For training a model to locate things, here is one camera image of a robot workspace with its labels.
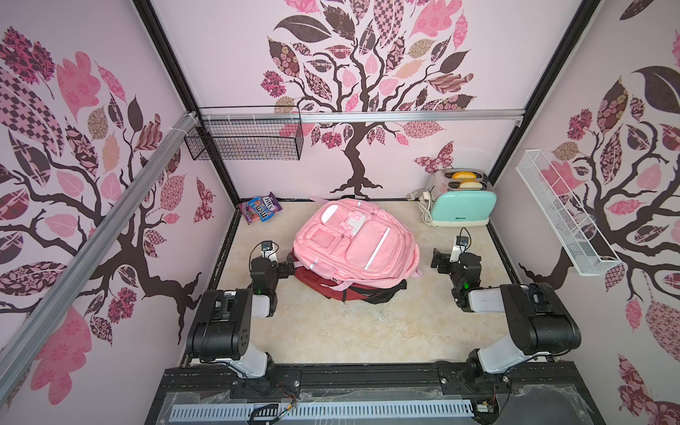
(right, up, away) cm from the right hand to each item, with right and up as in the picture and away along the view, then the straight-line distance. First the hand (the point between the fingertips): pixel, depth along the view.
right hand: (447, 252), depth 95 cm
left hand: (-63, -2, 0) cm, 63 cm away
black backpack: (-26, -14, -8) cm, 30 cm away
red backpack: (-48, -9, -6) cm, 49 cm away
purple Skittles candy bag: (-71, +20, +23) cm, 78 cm away
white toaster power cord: (-4, +14, +12) cm, 19 cm away
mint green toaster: (+8, +21, +5) cm, 23 cm away
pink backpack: (-34, +3, -2) cm, 34 cm away
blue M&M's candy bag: (-76, +19, +20) cm, 81 cm away
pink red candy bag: (-81, +15, +19) cm, 85 cm away
